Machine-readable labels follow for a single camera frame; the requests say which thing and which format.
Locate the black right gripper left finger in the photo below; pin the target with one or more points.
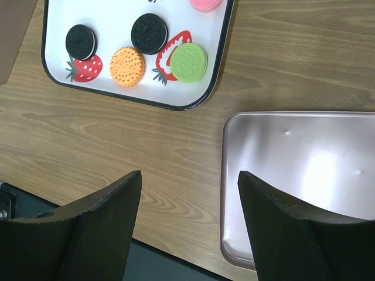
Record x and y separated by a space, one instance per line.
88 239

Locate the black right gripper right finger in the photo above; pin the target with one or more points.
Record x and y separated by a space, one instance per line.
294 240

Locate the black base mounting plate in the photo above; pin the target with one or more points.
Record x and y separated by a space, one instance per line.
144 262

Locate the rose gold tin lid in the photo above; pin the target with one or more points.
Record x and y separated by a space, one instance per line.
325 158

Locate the orange round dotted biscuit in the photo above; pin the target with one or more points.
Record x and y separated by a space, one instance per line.
127 66

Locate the black sandwich cookie left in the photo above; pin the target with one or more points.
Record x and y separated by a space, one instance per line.
81 42

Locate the black sandwich cookie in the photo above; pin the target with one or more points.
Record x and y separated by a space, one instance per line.
149 33
81 42

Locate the green sandwich cookie lower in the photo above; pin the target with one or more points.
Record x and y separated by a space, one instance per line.
188 63

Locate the black sandwich cookie right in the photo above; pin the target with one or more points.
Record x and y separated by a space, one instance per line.
149 33

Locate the white strawberry print tray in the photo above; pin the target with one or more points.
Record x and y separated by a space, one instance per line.
162 53

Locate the pink sandwich cookie right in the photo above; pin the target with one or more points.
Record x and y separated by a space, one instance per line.
205 5

